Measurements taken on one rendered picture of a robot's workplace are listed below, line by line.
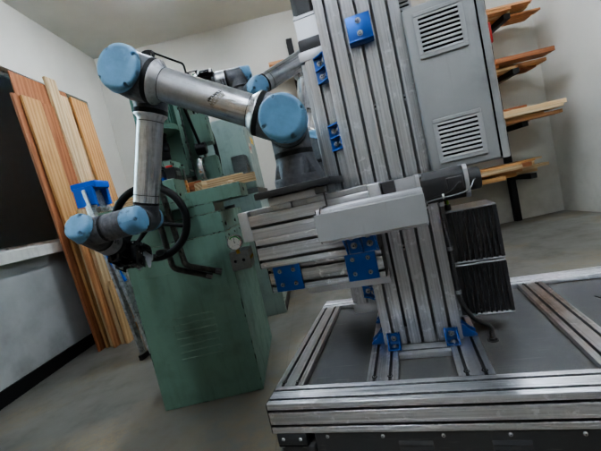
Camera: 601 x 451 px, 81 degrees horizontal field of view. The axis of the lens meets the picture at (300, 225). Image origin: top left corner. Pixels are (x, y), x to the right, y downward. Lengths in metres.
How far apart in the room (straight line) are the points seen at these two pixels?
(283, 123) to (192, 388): 1.25
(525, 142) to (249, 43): 3.12
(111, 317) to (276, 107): 2.44
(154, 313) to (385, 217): 1.13
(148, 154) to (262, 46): 3.19
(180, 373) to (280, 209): 0.96
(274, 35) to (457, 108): 3.29
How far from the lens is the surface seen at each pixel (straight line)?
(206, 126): 1.90
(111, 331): 3.03
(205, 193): 1.53
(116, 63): 1.04
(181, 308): 1.62
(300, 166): 1.01
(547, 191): 4.67
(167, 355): 1.72
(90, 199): 2.51
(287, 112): 0.89
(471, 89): 1.15
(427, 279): 1.21
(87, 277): 3.08
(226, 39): 4.30
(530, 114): 4.03
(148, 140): 1.15
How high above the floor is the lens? 0.79
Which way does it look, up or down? 5 degrees down
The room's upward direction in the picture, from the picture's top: 13 degrees counter-clockwise
